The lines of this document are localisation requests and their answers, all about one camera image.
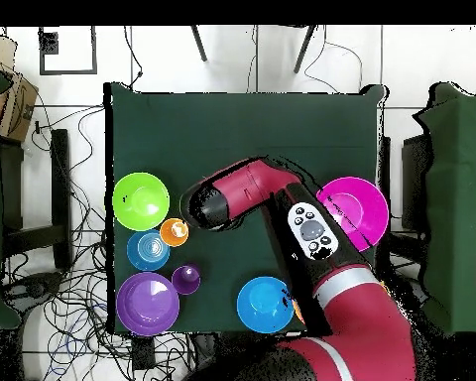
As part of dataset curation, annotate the deep blue bowl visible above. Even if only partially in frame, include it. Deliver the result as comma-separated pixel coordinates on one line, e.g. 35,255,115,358
236,276,296,334

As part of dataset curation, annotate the dark grey round base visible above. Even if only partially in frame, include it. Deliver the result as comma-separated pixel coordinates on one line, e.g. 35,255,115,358
3,271,64,315

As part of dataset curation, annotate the tangle of black cables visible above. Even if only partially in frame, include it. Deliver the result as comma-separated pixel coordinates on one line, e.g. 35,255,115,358
1,104,191,381

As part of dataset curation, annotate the purple bowl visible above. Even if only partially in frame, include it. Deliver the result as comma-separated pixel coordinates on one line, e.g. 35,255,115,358
115,271,180,337

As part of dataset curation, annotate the dark green table cloth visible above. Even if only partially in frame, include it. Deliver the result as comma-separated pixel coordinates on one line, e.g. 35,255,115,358
103,81,387,334

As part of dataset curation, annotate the black bench stand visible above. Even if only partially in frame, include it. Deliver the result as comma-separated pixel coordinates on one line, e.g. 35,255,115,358
0,128,73,271

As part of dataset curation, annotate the black cable with plug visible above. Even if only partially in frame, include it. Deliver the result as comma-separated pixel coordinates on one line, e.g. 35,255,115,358
122,25,145,90

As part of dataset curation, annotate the cardboard box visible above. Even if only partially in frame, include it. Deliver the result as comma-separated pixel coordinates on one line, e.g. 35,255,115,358
0,29,40,144

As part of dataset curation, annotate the shallow blue bowl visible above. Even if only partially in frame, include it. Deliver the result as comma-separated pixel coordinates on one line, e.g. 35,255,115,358
126,228,171,273

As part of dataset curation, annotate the black power box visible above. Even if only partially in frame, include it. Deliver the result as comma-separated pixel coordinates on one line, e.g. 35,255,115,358
131,336,157,370

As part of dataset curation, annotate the black tripod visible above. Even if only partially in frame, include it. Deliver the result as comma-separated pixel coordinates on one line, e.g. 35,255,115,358
189,25,318,74

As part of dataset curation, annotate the black box stand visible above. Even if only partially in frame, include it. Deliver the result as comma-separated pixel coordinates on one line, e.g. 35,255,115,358
401,133,432,231

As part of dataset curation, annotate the purple cup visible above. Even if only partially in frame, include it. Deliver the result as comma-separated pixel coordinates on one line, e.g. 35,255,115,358
171,264,202,296

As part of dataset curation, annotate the orange cup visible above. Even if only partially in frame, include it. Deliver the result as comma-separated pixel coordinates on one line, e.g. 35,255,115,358
159,217,190,248

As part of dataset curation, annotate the pink bowl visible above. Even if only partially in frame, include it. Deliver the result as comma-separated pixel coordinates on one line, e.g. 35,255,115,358
315,176,390,253

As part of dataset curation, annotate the black square frame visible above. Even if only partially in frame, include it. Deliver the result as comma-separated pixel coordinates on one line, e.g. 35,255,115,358
38,26,98,75

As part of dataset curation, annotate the lime green bowl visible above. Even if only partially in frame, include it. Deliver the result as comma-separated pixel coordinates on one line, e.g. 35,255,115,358
112,172,171,232

